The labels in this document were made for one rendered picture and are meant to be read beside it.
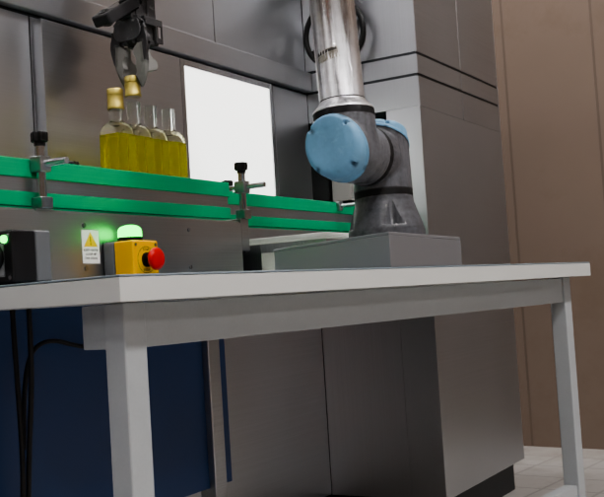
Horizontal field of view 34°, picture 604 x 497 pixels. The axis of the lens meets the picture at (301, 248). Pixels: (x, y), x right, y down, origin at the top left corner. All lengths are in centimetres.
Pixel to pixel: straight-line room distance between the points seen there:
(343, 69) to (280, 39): 118
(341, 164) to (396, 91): 119
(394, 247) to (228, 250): 46
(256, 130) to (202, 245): 80
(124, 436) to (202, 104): 138
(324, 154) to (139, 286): 61
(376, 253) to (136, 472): 66
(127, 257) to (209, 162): 85
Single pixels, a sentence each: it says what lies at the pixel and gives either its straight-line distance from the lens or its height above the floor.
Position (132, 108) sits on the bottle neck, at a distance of 213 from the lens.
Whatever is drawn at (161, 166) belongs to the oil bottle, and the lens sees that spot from 215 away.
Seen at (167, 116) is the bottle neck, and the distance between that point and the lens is 222.
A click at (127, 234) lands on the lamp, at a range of 177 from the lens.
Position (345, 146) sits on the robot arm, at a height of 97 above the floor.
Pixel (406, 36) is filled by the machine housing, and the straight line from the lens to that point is 296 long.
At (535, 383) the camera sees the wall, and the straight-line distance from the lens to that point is 440.
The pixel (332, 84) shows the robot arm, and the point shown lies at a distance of 183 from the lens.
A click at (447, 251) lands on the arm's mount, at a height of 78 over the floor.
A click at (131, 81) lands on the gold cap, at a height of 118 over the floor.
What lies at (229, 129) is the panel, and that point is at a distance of 265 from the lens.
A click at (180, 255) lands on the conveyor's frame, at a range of 196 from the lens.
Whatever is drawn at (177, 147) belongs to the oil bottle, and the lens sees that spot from 220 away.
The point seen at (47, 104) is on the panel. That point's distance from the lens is 213.
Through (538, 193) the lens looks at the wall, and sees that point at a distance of 436.
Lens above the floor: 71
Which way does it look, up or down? 3 degrees up
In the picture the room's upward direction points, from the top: 4 degrees counter-clockwise
